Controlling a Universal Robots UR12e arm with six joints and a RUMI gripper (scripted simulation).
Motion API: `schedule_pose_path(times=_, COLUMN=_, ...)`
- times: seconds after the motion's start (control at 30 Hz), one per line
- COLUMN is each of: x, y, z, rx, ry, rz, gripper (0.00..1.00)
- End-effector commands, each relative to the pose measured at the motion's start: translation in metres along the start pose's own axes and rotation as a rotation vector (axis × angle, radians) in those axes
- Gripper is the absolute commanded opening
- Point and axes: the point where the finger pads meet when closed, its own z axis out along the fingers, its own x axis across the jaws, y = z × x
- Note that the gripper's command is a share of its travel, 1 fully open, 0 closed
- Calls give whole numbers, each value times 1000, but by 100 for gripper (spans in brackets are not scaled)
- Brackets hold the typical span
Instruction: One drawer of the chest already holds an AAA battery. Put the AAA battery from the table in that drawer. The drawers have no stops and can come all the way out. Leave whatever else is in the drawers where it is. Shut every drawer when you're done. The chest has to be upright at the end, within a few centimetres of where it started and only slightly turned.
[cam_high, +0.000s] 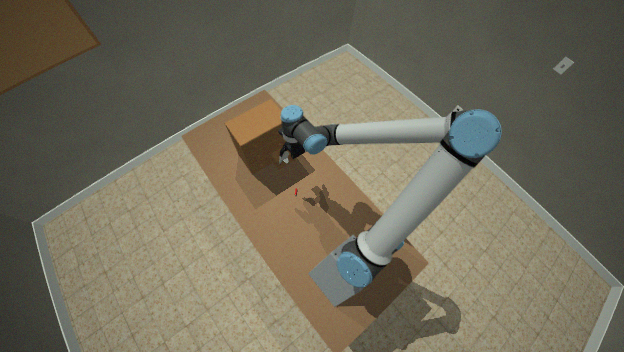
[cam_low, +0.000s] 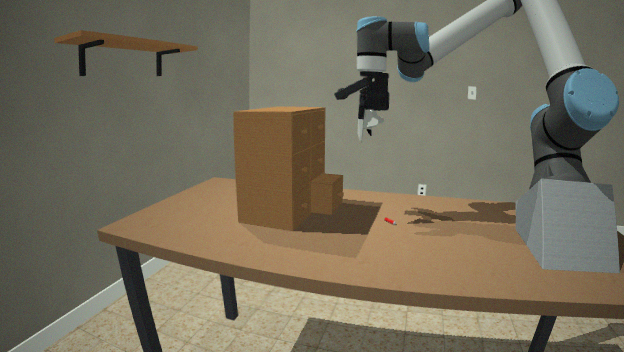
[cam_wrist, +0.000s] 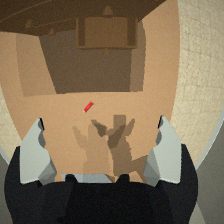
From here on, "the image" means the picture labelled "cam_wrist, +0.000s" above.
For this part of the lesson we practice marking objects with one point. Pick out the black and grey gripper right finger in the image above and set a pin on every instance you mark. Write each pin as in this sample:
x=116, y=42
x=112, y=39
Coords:
x=170, y=169

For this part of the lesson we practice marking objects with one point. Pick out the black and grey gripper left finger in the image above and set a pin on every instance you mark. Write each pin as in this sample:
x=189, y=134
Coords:
x=30, y=168

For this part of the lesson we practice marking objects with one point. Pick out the brown chest of drawers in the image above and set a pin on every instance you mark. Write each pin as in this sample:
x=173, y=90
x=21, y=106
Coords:
x=58, y=2

